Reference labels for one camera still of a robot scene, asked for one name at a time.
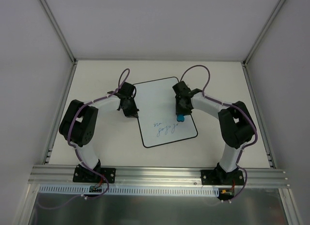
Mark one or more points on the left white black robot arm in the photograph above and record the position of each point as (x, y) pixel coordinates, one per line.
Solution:
(79, 122)

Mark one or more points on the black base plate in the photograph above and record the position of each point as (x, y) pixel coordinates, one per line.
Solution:
(82, 175)
(218, 177)

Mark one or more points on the aluminium mounting rail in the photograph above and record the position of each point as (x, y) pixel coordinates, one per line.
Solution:
(159, 176)

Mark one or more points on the left aluminium frame post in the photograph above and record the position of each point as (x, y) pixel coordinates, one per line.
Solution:
(52, 20)

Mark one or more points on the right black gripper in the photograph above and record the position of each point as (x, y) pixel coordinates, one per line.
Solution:
(182, 106)

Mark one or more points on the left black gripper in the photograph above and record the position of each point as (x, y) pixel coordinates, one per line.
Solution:
(128, 107)

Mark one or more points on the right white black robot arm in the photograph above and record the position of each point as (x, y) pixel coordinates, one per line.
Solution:
(237, 130)

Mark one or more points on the small circuit board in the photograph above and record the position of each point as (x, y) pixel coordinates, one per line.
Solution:
(226, 194)
(95, 189)

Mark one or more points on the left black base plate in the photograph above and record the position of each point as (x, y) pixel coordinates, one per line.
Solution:
(82, 175)

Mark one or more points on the aluminium frame post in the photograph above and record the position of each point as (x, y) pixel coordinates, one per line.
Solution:
(52, 20)
(264, 30)

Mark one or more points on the left small circuit board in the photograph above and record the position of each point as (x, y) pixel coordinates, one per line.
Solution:
(95, 189)

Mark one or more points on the right small circuit board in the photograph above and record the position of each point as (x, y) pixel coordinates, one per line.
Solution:
(226, 194)

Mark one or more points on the white slotted cable duct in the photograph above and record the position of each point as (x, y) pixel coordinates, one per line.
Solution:
(131, 190)

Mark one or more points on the small black-framed whiteboard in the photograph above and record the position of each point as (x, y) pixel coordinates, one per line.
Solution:
(157, 118)

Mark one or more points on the right aluminium frame post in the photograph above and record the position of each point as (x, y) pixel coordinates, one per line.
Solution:
(264, 30)

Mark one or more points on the blue whiteboard eraser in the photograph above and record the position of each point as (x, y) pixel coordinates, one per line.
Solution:
(180, 118)

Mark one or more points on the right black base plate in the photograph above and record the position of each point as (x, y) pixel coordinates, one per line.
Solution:
(218, 177)

